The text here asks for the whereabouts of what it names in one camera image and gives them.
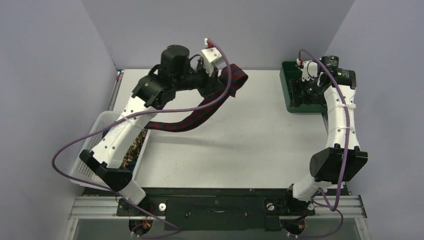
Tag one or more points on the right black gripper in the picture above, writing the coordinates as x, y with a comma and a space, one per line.
298, 91

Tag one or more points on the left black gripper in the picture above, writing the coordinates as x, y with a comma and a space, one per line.
213, 84

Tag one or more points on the red navy striped tie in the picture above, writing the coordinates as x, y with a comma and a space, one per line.
206, 108

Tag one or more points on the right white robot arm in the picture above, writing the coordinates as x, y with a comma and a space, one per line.
342, 157

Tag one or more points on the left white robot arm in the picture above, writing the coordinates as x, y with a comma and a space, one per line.
149, 97

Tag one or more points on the green compartment tray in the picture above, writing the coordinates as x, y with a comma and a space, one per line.
289, 70

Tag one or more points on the brown patterned tie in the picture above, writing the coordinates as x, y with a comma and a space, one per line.
131, 157

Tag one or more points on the white plastic basket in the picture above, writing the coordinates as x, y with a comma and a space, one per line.
114, 132

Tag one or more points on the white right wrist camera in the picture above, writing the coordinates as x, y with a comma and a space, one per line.
309, 70

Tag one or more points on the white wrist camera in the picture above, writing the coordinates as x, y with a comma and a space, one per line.
309, 70
211, 59

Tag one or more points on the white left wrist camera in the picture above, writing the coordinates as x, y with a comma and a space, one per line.
211, 59

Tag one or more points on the aluminium rail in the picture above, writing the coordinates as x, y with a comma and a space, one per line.
109, 207

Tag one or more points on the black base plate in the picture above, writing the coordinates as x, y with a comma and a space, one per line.
274, 208

